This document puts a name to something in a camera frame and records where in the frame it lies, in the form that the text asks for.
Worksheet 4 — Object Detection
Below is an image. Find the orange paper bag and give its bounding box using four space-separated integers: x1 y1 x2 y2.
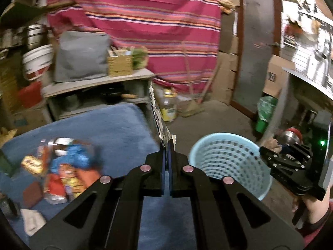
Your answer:
76 169 101 188

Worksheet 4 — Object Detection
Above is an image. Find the person's right hand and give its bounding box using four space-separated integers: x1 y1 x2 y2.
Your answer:
260 137 282 153

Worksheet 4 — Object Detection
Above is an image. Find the steel pot red lid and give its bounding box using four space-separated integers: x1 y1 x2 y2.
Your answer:
277 127 303 145

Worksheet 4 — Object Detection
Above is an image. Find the orange blue snack packet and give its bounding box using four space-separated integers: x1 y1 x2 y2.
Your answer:
59 164 86 201

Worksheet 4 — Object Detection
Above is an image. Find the red foil snack wrapper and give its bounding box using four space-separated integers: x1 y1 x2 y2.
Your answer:
43 173 68 205

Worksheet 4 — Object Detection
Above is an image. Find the light blue plastic basket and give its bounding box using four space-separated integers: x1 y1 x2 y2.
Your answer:
189 133 273 200

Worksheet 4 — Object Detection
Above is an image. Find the blue crumpled plastic bag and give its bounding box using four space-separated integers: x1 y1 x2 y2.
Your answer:
50 144 94 174

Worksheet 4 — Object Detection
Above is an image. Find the white crumpled tissue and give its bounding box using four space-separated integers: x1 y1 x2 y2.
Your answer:
20 209 46 236

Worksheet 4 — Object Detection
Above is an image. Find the maroon scouring pad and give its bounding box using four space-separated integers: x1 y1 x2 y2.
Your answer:
22 181 43 209

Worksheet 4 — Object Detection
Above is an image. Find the blue fuzzy table mat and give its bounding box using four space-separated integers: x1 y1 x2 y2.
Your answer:
1 103 196 249

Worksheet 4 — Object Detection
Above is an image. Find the cardboard box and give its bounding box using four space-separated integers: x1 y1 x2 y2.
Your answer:
263 55 295 98

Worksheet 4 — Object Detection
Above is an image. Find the straw broom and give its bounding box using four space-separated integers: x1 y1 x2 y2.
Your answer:
181 43 221 118

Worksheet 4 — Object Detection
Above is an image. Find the clear oil jug yellow label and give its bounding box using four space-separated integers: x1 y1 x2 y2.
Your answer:
159 88 177 123

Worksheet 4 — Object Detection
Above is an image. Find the grey wooden side shelf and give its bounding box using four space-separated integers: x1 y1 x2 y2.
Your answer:
42 68 155 120

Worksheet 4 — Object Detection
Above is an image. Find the grey metal door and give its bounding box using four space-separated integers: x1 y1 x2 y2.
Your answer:
230 0 282 118

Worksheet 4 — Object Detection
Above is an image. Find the red plastic tub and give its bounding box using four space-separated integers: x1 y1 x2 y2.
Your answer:
18 81 43 108

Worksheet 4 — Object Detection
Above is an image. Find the tan woven utensil basket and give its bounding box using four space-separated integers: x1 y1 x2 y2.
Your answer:
107 46 133 77

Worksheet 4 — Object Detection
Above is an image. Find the grey fabric cover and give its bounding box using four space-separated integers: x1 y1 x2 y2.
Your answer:
54 31 111 83

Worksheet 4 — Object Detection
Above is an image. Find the green vegetable bunch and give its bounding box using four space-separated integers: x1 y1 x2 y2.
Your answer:
132 46 148 70

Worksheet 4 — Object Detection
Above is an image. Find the white plastic bucket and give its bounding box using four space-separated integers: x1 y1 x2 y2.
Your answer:
22 45 54 81

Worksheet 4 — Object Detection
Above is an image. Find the red striped curtain cloth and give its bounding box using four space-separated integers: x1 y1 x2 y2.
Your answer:
47 0 221 93

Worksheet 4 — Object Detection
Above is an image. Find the steel cooking pot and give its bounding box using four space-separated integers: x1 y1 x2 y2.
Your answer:
23 23 48 52

